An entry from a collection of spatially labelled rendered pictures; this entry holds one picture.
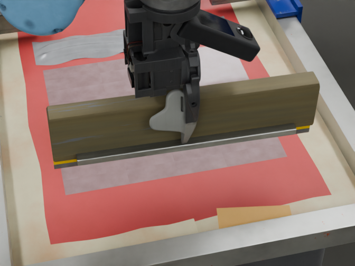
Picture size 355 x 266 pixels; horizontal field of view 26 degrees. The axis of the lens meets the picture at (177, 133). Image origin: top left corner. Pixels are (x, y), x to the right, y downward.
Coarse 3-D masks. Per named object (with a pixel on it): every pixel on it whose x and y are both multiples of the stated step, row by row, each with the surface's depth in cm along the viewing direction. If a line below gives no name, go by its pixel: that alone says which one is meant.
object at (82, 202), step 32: (96, 0) 149; (64, 32) 141; (96, 32) 141; (32, 64) 134; (64, 64) 134; (96, 64) 134; (32, 96) 128; (64, 96) 128; (96, 96) 128; (32, 128) 122; (128, 160) 117; (160, 160) 117; (64, 192) 112; (96, 192) 112; (128, 192) 112; (160, 192) 112; (64, 224) 108; (96, 224) 108; (128, 224) 108; (160, 224) 108
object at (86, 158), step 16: (256, 128) 103; (272, 128) 104; (288, 128) 104; (144, 144) 101; (160, 144) 101; (176, 144) 101; (192, 144) 101; (208, 144) 102; (224, 144) 102; (80, 160) 99; (96, 160) 99; (112, 160) 100
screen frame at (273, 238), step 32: (256, 0) 148; (288, 32) 135; (320, 64) 129; (320, 96) 123; (352, 128) 117; (0, 160) 112; (352, 160) 114; (0, 192) 107; (0, 224) 103; (256, 224) 103; (288, 224) 103; (320, 224) 103; (352, 224) 103; (0, 256) 99; (96, 256) 99; (128, 256) 99; (160, 256) 99; (192, 256) 99; (224, 256) 101; (256, 256) 102
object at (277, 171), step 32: (224, 64) 134; (256, 64) 134; (192, 160) 117; (224, 160) 117; (256, 160) 117; (288, 160) 117; (192, 192) 112; (224, 192) 112; (256, 192) 112; (288, 192) 112; (320, 192) 112
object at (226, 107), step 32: (128, 96) 98; (160, 96) 98; (224, 96) 99; (256, 96) 100; (288, 96) 101; (64, 128) 96; (96, 128) 97; (128, 128) 98; (224, 128) 102; (64, 160) 100
